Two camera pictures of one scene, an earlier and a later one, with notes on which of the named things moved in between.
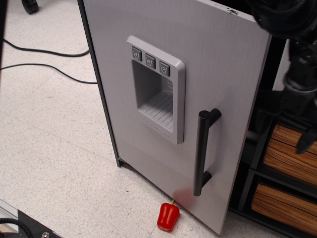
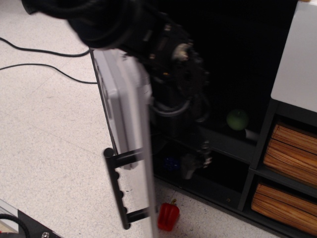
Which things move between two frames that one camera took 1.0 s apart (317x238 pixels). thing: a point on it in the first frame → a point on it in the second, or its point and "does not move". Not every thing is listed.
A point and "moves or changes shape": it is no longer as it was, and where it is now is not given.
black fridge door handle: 202,178 → 114,159
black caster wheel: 31,6 does not move
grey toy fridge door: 184,79 moves or changes shape
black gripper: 298,100 → 189,132
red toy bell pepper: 168,216 does not move
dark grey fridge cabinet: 245,222 → 242,41
